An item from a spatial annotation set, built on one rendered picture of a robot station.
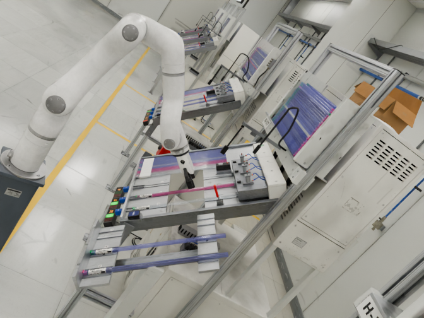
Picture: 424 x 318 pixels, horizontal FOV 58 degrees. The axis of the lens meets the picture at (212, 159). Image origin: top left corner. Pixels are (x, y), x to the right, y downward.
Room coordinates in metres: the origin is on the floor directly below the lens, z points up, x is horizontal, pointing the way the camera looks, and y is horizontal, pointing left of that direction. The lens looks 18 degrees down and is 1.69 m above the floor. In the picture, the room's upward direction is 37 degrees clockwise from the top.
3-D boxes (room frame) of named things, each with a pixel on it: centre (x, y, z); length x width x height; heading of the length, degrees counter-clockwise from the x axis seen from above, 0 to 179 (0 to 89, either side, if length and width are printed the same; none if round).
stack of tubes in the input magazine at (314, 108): (1.88, -0.26, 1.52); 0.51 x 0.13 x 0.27; 16
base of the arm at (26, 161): (1.38, 0.62, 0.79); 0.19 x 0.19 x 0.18
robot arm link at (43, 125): (1.41, 0.63, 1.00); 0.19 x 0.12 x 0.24; 21
